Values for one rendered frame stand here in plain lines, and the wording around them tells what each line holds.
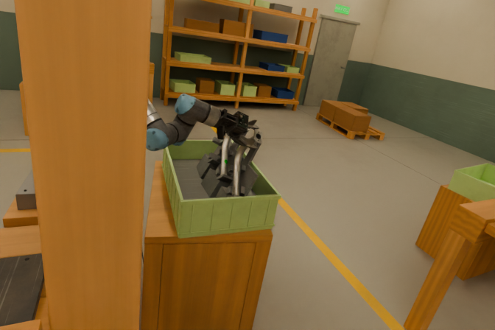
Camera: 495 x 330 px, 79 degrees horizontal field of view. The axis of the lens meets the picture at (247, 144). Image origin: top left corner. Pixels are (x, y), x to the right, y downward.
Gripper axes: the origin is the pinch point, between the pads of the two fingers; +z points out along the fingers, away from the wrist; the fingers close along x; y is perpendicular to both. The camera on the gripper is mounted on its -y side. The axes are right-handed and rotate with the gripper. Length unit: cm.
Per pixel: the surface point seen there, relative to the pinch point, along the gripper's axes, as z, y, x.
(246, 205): 4.7, -9.4, -25.9
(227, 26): 110, -279, 397
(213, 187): -2.0, -27.6, -15.4
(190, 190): -9.0, -36.5, -16.5
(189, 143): -7, -53, 15
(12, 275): -63, -14, -59
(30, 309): -57, -5, -66
